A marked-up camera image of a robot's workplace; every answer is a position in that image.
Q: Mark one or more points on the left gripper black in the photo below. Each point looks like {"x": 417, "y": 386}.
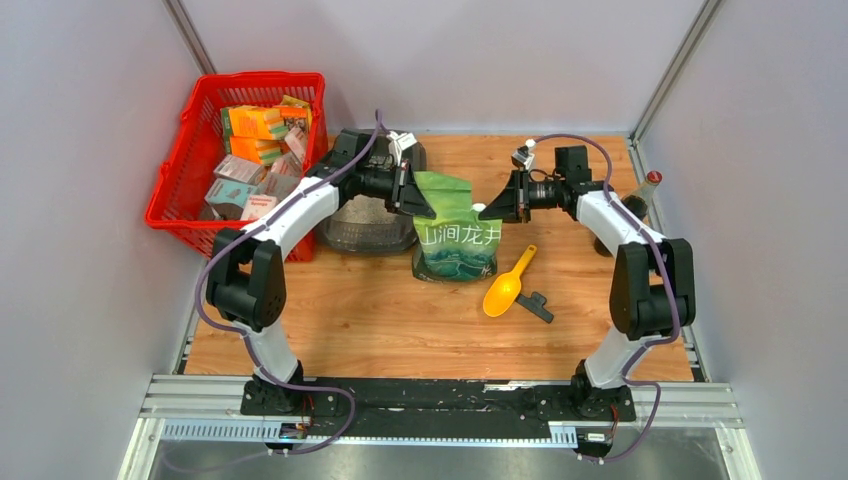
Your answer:
{"x": 404, "y": 195}

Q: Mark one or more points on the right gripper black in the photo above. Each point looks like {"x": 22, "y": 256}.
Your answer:
{"x": 505, "y": 206}

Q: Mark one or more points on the green litter bag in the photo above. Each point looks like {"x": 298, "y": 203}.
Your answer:
{"x": 455, "y": 246}

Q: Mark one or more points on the yellow plastic scoop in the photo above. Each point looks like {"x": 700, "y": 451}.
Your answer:
{"x": 507, "y": 286}

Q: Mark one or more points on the black bag clip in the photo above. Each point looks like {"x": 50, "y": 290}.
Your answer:
{"x": 536, "y": 304}

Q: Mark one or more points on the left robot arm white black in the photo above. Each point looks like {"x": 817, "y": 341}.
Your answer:
{"x": 245, "y": 279}

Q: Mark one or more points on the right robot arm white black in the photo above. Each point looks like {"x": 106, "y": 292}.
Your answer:
{"x": 652, "y": 293}

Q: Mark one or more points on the grey litter box tray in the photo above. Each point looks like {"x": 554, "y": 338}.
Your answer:
{"x": 362, "y": 224}

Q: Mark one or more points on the white pink sponge box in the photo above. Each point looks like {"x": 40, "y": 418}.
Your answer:
{"x": 258, "y": 205}

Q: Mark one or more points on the pink grey box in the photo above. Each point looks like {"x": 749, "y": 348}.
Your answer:
{"x": 240, "y": 170}

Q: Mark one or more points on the teal grey box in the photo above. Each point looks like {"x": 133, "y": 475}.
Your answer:
{"x": 228, "y": 198}

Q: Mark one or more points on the dark cola bottle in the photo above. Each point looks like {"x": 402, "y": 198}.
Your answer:
{"x": 636, "y": 205}

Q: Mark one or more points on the yellow patterned packet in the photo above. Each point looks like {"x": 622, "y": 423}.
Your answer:
{"x": 296, "y": 113}

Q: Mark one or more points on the orange sponge pack lower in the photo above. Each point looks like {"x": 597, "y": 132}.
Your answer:
{"x": 260, "y": 151}

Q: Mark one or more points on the orange sponge pack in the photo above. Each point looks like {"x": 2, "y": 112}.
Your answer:
{"x": 263, "y": 123}
{"x": 260, "y": 151}

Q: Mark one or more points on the orange sponge pack upper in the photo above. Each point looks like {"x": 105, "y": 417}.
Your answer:
{"x": 263, "y": 123}

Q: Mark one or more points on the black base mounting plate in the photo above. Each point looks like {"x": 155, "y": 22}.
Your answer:
{"x": 435, "y": 408}

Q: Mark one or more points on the red plastic shopping basket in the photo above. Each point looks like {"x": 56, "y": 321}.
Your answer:
{"x": 177, "y": 203}

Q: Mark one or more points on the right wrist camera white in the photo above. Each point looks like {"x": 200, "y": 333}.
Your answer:
{"x": 523, "y": 158}

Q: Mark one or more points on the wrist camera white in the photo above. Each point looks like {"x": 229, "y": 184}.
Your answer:
{"x": 523, "y": 158}
{"x": 398, "y": 143}

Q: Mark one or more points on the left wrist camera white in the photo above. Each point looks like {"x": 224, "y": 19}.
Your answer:
{"x": 398, "y": 143}

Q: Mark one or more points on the aluminium frame rail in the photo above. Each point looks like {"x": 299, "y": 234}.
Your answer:
{"x": 192, "y": 427}

